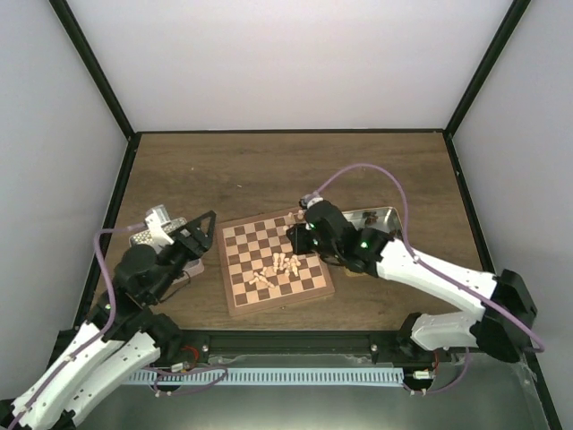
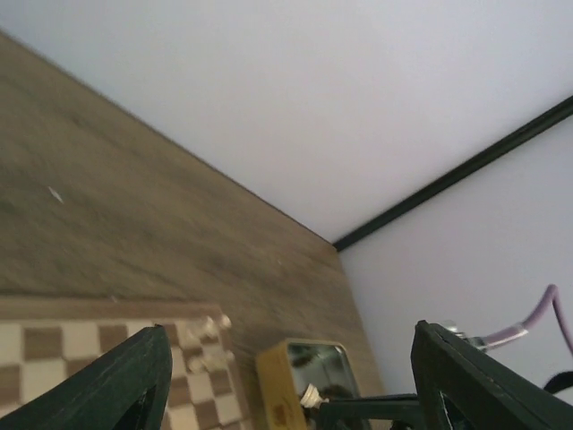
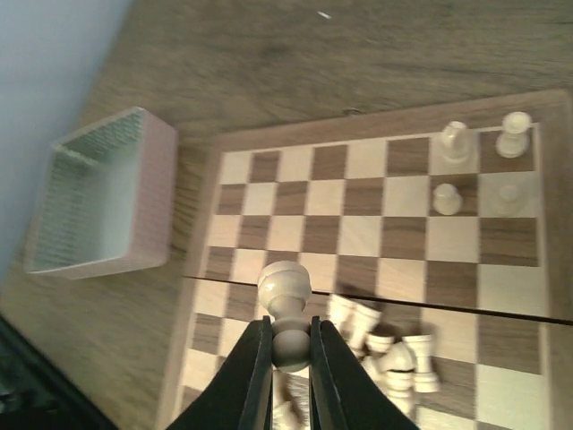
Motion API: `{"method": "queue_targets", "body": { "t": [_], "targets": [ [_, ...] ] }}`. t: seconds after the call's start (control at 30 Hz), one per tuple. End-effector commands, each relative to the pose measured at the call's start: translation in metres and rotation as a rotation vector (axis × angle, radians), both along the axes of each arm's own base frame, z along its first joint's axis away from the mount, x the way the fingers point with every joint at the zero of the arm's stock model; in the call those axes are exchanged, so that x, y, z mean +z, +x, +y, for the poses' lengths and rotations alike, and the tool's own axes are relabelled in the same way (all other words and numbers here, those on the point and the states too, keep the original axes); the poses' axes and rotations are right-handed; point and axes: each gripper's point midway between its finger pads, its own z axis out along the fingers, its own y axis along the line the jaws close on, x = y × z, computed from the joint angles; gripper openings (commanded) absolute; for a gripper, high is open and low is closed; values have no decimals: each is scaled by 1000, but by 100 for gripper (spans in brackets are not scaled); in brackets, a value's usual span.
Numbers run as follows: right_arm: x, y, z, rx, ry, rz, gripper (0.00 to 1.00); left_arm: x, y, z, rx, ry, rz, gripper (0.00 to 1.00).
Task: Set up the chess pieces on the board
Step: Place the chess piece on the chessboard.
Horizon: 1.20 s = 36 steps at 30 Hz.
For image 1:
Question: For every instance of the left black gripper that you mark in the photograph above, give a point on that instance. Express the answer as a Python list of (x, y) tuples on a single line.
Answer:
[(195, 227)]

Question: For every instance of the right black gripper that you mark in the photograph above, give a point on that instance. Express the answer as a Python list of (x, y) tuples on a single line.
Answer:
[(296, 235)]

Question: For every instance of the light chess piece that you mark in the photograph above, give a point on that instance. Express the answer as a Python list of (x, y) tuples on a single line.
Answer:
[(291, 218)]

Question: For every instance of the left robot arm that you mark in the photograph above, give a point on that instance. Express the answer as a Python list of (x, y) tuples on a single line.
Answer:
[(121, 334)]

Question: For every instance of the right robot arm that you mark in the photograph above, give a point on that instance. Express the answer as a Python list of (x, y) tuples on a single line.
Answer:
[(494, 311)]

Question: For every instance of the pile of light chess pieces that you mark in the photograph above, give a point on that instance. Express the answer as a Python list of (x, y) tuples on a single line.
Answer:
[(271, 265)]

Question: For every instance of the wooden chess board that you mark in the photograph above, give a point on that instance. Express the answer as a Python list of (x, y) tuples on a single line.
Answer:
[(232, 250)]

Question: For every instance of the pile of dark chess pieces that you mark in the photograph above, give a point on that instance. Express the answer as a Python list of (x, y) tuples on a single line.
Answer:
[(370, 218)]

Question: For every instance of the left metal tray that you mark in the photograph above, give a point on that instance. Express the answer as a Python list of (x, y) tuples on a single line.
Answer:
[(191, 269)]

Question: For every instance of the metal tray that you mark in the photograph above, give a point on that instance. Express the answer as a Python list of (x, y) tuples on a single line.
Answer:
[(191, 269), (373, 239)]

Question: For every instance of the right metal tray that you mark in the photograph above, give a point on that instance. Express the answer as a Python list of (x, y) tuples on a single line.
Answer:
[(373, 239)]

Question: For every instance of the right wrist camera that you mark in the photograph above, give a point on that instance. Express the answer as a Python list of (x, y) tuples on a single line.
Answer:
[(309, 200)]

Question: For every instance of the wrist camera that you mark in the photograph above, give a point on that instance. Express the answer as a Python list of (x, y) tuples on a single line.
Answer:
[(309, 200), (155, 219)]

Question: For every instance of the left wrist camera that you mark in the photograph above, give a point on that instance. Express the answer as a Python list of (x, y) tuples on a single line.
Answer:
[(155, 219)]

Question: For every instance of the black front rail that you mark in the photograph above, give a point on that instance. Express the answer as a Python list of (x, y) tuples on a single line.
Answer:
[(381, 346)]

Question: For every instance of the light blue cable duct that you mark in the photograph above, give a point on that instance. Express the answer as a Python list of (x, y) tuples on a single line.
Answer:
[(376, 377)]

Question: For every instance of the black frame posts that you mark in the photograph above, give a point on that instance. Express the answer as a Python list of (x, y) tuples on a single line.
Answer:
[(512, 17)]

